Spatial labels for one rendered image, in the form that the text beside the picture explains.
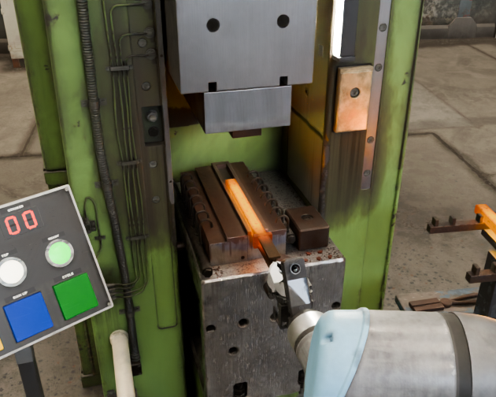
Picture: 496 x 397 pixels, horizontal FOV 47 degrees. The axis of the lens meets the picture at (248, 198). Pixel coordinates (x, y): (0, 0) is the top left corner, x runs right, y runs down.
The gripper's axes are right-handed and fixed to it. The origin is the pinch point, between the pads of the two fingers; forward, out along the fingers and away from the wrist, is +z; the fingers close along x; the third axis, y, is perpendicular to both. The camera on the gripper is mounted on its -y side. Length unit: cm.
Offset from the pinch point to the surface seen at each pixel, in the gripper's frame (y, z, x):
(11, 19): 47, 562, -108
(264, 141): -2, 63, 16
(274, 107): -31.4, 15.0, 3.5
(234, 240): 2.3, 15.0, -6.1
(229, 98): -34.4, 14.9, -6.8
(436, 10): 63, 560, 397
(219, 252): 5.1, 15.0, -10.0
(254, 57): -43.1, 14.9, -1.1
